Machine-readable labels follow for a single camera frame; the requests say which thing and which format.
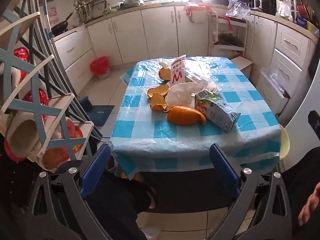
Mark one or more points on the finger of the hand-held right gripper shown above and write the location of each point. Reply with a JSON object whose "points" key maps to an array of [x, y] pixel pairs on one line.
{"points": [[315, 127]]}

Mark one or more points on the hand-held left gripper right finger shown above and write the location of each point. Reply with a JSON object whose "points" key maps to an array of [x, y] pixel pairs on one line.
{"points": [[223, 170]]}

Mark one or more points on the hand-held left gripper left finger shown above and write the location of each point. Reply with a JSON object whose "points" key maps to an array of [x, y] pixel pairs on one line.
{"points": [[96, 170]]}

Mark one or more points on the pale yellow waste bin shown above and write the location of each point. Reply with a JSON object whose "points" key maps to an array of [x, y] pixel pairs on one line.
{"points": [[285, 142]]}

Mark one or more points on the green white juice carton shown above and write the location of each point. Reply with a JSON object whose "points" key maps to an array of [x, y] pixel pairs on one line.
{"points": [[220, 115]]}

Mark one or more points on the large half orange peel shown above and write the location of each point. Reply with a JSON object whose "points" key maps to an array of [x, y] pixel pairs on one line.
{"points": [[185, 116]]}

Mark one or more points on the curled orange peel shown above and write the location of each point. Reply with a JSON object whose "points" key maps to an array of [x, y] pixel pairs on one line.
{"points": [[157, 103]]}

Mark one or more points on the small orange peel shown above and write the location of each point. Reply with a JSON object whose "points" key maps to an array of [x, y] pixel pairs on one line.
{"points": [[156, 91]]}

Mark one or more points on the white red milk carton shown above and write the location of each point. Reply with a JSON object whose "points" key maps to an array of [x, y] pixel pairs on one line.
{"points": [[177, 72]]}

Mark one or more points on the bowl-shaped orange peel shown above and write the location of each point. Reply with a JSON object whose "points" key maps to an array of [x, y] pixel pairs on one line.
{"points": [[163, 74]]}

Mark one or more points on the person's right forearm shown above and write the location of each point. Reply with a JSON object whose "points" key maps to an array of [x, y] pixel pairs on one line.
{"points": [[300, 170]]}

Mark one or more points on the person's right hand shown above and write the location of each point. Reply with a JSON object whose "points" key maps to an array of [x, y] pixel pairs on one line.
{"points": [[311, 205]]}

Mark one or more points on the grey refrigerator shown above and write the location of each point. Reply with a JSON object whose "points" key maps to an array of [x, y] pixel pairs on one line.
{"points": [[305, 92]]}

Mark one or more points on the person's leg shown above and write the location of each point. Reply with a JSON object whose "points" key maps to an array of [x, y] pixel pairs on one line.
{"points": [[117, 205]]}

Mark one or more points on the blue dustpan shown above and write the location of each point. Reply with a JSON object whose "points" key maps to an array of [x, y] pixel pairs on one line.
{"points": [[100, 115]]}

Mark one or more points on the blue white checked tablecloth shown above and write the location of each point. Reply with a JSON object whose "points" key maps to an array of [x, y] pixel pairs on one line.
{"points": [[140, 135]]}

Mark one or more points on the plastic bags in drawer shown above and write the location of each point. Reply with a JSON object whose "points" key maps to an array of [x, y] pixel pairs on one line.
{"points": [[275, 80]]}

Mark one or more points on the beige rolled mat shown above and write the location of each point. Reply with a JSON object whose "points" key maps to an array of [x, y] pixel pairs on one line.
{"points": [[22, 140]]}

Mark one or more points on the white cabinet with small drawers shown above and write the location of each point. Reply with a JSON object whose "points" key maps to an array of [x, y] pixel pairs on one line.
{"points": [[287, 45]]}

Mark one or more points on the red cushion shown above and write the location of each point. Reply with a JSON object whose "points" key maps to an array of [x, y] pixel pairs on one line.
{"points": [[37, 100]]}

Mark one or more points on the small white stool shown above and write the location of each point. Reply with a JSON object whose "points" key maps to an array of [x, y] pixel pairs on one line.
{"points": [[241, 63]]}

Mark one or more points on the red lined waste bin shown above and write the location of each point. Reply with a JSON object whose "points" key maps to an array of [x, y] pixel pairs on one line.
{"points": [[100, 66]]}

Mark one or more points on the white cabinet with wide drawers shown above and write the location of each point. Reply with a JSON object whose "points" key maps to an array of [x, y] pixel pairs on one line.
{"points": [[72, 52]]}

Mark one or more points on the dark wok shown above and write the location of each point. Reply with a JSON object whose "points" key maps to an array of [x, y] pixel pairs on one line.
{"points": [[230, 40]]}

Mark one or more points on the blue and cream rack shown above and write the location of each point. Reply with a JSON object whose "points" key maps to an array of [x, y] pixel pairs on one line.
{"points": [[15, 60]]}

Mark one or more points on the white shelf rack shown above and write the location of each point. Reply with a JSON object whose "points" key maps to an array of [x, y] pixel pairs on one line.
{"points": [[215, 27]]}

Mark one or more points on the clear crumpled plastic bag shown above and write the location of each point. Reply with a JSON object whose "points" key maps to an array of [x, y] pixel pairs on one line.
{"points": [[236, 7]]}

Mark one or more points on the black frying pan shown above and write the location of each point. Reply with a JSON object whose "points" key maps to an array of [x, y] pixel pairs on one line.
{"points": [[60, 26]]}

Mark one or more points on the white cabinet with doors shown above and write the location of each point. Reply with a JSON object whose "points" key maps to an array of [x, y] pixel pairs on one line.
{"points": [[155, 30]]}

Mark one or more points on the kitchen utensil rack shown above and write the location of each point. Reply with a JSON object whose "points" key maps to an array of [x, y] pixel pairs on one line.
{"points": [[87, 7]]}

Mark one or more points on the green vegetable bags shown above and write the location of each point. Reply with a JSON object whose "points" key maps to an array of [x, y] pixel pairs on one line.
{"points": [[127, 3]]}

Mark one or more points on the grey metal frame bundle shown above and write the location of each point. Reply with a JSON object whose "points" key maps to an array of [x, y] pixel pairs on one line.
{"points": [[62, 75]]}

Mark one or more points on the red white wall sticker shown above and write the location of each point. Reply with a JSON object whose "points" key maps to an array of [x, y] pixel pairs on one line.
{"points": [[53, 12]]}

